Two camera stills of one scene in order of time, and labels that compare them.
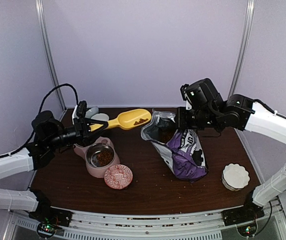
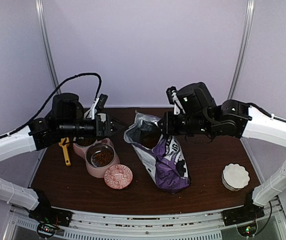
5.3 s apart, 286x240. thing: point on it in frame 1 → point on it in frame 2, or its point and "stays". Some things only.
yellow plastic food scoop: [128, 118] → [64, 142]
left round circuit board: [45, 230] stays
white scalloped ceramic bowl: [235, 177] stays
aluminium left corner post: [40, 6] stays
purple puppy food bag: [182, 148] → [160, 152]
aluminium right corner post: [242, 50] stays
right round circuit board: [247, 229] stays
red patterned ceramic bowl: [118, 176] stays
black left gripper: [83, 133] → [107, 127]
